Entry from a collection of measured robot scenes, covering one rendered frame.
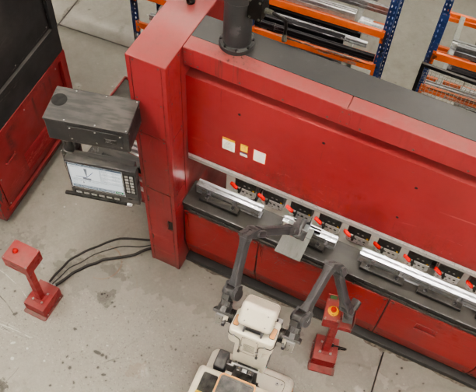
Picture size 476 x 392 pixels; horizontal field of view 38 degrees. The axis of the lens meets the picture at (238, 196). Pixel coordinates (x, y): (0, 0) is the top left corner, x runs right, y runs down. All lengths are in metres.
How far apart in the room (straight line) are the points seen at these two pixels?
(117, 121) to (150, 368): 2.09
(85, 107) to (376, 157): 1.65
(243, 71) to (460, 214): 1.42
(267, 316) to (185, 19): 1.72
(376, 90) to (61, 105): 1.75
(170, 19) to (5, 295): 2.74
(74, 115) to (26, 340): 2.12
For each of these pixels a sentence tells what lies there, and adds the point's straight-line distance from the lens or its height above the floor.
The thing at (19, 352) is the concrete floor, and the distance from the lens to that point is 5.51.
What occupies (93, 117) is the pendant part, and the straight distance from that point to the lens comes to 4.01.
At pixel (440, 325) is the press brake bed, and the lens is 4.88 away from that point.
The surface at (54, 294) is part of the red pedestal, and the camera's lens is 5.51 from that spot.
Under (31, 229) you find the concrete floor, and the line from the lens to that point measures 5.97.
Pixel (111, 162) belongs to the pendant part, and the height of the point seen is 1.60.
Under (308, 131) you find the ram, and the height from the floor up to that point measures 1.99.
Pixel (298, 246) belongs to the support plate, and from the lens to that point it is 4.61.
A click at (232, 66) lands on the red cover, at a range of 3.75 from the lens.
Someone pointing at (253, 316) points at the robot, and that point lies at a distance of 3.98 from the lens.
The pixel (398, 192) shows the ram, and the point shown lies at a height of 1.77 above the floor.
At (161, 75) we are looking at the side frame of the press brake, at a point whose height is 2.24.
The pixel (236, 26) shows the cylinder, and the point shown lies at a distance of 3.67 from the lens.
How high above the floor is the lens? 4.99
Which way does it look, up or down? 57 degrees down
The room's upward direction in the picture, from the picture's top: 4 degrees clockwise
